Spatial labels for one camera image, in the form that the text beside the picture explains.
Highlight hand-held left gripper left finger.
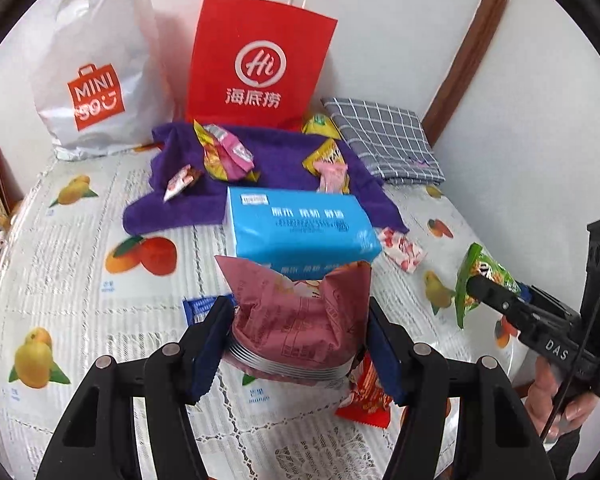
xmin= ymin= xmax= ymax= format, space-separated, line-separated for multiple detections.
xmin=35 ymin=296 xmax=236 ymax=480

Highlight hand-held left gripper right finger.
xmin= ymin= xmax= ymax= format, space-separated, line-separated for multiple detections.
xmin=367 ymin=297 xmax=556 ymax=480

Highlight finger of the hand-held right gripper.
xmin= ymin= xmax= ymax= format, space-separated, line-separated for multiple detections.
xmin=520 ymin=285 xmax=576 ymax=318
xmin=467 ymin=276 xmax=533 ymax=331

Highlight green snack packet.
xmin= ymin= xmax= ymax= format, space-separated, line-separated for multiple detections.
xmin=455 ymin=242 xmax=524 ymax=329

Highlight red snack packet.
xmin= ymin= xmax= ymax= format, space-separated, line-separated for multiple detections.
xmin=335 ymin=350 xmax=407 ymax=429

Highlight pink crinkled snack packet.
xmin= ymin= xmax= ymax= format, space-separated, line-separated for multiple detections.
xmin=215 ymin=255 xmax=372 ymax=389

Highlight pink strawberry snack packet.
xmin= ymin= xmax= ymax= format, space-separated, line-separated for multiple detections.
xmin=377 ymin=227 xmax=427 ymax=274

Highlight red and white small packet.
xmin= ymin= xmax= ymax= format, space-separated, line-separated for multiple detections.
xmin=163 ymin=165 xmax=204 ymax=204

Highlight light pink snack packet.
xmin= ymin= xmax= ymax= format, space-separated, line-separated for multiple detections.
xmin=312 ymin=160 xmax=351 ymax=194

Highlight pink and yellow snack packet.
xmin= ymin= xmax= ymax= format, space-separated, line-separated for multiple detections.
xmin=193 ymin=120 xmax=262 ymax=184

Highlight yellow small snack packet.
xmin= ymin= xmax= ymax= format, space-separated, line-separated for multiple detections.
xmin=302 ymin=137 xmax=349 ymax=176

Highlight person's right forearm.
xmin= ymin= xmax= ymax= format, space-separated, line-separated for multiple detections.
xmin=547 ymin=430 xmax=600 ymax=480

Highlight person's right hand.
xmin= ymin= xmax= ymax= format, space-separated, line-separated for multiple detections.
xmin=524 ymin=357 xmax=600 ymax=441

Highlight dark blue snack packet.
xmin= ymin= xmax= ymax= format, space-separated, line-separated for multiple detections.
xmin=182 ymin=296 xmax=222 ymax=327

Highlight fruit print bed sheet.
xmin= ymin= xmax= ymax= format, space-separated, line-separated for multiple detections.
xmin=0 ymin=140 xmax=537 ymax=480

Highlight blue tissue box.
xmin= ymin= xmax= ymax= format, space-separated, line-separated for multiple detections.
xmin=225 ymin=186 xmax=384 ymax=282

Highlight grey checked folded cloth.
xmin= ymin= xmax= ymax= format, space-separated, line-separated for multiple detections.
xmin=321 ymin=96 xmax=446 ymax=187

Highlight purple towel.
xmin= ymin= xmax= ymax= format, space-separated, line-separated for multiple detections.
xmin=122 ymin=121 xmax=409 ymax=236

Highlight wooden nightstand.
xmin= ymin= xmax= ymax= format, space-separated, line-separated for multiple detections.
xmin=0 ymin=199 xmax=25 ymax=301

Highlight yellow green snack bag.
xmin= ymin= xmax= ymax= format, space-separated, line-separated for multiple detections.
xmin=301 ymin=114 xmax=342 ymax=139

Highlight red paper bag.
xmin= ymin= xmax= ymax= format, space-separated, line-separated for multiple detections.
xmin=185 ymin=0 xmax=339 ymax=132

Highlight white plastic shopping bag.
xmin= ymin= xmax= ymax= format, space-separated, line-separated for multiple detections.
xmin=30 ymin=0 xmax=174 ymax=162

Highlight brown wooden door frame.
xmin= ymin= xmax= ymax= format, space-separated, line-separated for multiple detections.
xmin=422 ymin=0 xmax=518 ymax=137

